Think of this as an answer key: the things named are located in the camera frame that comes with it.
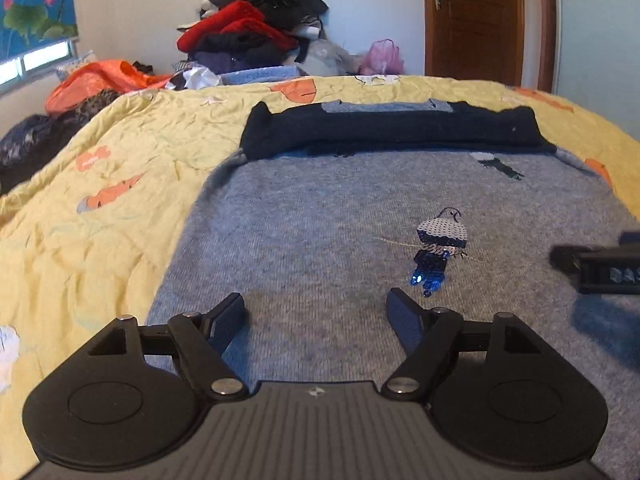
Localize grey navy knit sweater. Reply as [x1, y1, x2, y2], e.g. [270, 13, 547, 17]
[144, 97, 640, 480]

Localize dark patterned clothes heap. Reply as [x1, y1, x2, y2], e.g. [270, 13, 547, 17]
[0, 89, 119, 195]

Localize yellow carrot print quilt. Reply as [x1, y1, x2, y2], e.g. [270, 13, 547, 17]
[1, 76, 639, 479]

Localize white crumpled garment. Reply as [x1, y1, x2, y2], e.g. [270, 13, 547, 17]
[165, 65, 224, 91]

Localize light blue folded towel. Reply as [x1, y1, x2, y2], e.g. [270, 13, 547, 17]
[220, 65, 300, 86]

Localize pink plastic bag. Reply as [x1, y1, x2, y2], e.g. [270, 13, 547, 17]
[359, 39, 405, 76]

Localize orange plastic bag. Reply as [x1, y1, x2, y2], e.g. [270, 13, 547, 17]
[44, 60, 172, 116]

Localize navy garment in pile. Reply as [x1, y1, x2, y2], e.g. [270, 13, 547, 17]
[188, 32, 288, 75]

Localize brown wooden door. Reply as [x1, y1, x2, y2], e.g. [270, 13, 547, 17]
[425, 0, 524, 86]

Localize grey garment beside pile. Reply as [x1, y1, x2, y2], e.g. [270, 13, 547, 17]
[284, 39, 363, 77]

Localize blue floral pillow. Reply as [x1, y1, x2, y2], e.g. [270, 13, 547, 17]
[55, 51, 99, 81]

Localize red garment on pile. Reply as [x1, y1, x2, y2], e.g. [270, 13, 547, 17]
[177, 0, 297, 53]

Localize lotus flower window blind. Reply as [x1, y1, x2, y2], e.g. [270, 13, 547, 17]
[1, 0, 78, 61]

